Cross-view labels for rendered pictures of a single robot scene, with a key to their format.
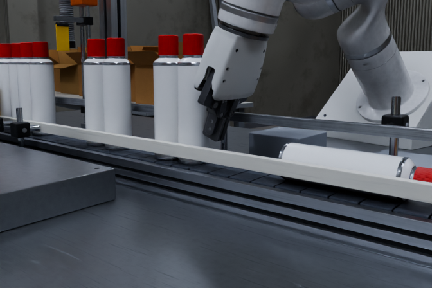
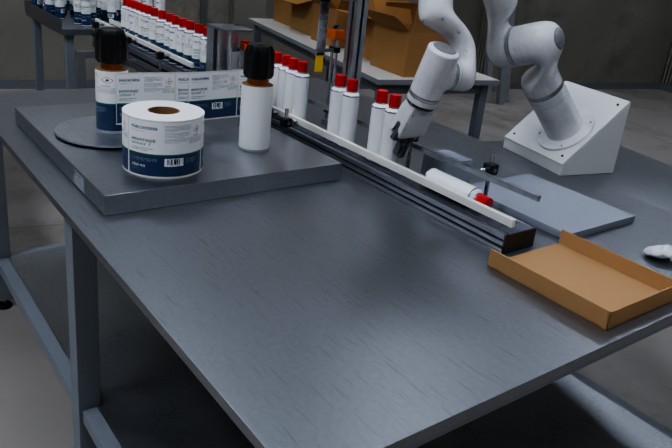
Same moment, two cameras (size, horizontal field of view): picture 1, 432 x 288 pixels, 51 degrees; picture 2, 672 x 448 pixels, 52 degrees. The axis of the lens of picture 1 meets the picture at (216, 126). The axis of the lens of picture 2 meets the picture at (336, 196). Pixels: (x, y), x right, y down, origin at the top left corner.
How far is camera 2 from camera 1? 1.22 m
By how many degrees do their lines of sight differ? 17
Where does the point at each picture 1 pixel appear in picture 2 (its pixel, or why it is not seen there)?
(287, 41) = not seen: outside the picture
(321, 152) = (443, 177)
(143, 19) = not seen: outside the picture
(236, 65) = (412, 122)
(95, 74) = (337, 98)
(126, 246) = (343, 204)
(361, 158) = (458, 184)
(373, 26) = (542, 82)
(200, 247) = (375, 211)
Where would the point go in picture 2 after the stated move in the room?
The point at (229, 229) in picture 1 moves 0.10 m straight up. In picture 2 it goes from (392, 205) to (397, 169)
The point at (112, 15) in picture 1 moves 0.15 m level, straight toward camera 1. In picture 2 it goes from (353, 47) to (353, 55)
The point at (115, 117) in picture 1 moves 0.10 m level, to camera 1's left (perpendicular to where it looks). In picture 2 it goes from (346, 129) to (313, 123)
